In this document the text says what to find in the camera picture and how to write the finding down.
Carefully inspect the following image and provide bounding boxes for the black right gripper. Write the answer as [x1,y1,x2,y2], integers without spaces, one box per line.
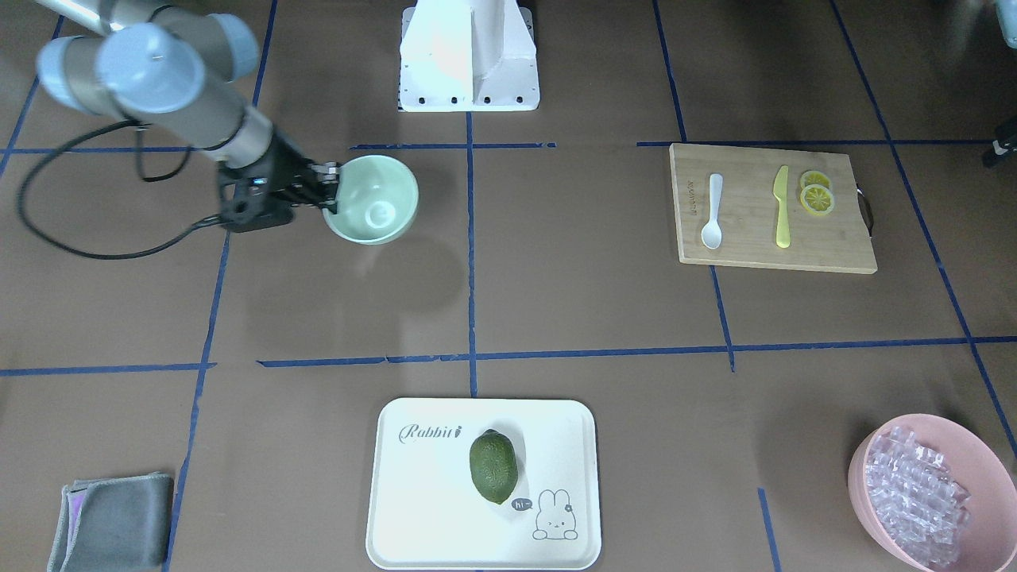
[218,135,341,233]

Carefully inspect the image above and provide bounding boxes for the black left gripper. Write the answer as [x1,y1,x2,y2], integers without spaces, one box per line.
[982,119,1017,168]

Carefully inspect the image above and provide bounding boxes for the light green bowl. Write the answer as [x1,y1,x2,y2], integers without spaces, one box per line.
[321,155,420,245]

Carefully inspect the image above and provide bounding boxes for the white plastic spoon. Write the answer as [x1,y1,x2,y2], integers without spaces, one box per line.
[700,172,723,250]

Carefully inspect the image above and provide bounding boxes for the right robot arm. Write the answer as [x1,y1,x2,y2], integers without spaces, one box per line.
[37,1,340,232]

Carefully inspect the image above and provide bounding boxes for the pink bowl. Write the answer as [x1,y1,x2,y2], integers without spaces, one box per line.
[847,414,1016,571]

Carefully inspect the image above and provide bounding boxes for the lower lemon slice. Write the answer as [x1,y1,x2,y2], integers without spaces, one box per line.
[799,184,836,216]

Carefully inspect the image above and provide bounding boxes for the lemon slice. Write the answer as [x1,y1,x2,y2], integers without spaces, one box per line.
[799,170,833,191]
[799,184,836,216]

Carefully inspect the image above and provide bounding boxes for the upper lemon slice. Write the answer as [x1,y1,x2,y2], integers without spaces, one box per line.
[799,170,833,191]

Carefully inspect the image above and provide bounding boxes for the yellow plastic knife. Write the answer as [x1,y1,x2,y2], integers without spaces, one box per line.
[772,165,791,249]

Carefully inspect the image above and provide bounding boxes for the bamboo cutting board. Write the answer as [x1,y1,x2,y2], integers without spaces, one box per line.
[669,142,878,274]

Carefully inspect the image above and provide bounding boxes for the green lime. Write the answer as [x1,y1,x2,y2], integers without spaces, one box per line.
[468,428,519,504]

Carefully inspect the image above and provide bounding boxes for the white rabbit tray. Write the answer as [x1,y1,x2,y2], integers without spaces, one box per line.
[365,398,602,571]

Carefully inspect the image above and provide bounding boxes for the clear ice cubes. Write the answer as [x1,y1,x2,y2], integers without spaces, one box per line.
[864,426,971,569]

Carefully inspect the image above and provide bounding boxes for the grey folded cloth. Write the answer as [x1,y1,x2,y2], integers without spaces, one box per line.
[46,472,174,571]

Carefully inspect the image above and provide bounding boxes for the board metal handle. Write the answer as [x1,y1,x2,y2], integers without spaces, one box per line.
[855,187,875,238]

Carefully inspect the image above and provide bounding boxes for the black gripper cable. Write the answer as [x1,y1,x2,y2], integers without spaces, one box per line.
[17,119,227,261]

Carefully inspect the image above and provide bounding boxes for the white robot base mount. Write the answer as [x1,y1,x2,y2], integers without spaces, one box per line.
[397,1,541,113]

